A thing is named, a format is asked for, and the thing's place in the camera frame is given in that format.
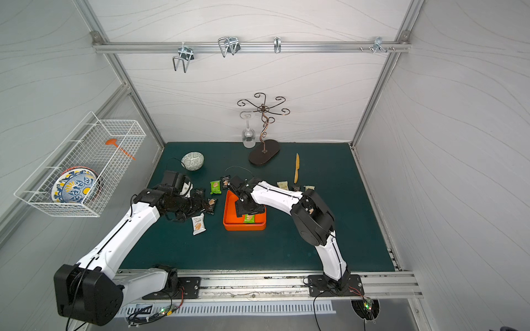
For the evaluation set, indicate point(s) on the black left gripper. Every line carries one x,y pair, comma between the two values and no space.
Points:
201,205

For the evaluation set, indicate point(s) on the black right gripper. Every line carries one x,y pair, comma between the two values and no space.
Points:
247,206

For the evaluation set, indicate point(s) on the black cookie packet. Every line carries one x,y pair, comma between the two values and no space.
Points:
225,182
199,193
210,206

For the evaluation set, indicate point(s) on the white cookie packet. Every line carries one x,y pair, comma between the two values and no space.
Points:
198,224

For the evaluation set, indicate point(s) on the orange storage box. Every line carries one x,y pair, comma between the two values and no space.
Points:
233,223

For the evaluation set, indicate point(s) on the yellow cookie packet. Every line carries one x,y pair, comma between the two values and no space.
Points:
283,185

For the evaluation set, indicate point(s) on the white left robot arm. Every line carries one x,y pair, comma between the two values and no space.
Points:
88,290

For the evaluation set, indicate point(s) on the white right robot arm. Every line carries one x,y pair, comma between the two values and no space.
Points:
312,217

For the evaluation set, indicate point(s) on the dark metal cup stand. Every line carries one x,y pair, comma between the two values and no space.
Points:
268,148

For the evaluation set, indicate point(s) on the green patterned bowl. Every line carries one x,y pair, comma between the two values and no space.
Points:
192,161

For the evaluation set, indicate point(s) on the clear wine glass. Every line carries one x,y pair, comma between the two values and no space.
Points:
248,134

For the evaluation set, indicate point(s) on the yellow plastic knife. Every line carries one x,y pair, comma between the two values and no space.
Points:
297,169

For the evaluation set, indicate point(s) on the blue yellow patterned plate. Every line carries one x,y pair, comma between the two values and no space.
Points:
74,186

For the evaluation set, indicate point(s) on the metal loop hook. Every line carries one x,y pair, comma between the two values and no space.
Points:
229,45

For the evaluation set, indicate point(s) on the metal double hook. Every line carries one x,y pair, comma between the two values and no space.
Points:
183,58

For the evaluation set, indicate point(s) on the small metal hook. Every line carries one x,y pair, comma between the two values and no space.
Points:
277,45

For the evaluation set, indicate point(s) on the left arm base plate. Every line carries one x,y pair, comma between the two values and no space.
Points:
182,288

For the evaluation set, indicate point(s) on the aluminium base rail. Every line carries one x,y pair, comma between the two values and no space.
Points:
286,285

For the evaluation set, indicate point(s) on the white wire basket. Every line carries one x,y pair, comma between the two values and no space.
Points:
84,147

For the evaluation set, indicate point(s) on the white vented cable duct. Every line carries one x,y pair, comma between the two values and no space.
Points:
232,308

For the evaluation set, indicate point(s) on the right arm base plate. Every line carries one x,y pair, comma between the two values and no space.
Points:
321,285

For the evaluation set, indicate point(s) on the aluminium top rail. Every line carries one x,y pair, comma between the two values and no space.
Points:
247,47

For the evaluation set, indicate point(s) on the metal bracket hook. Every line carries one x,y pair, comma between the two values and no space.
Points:
377,47

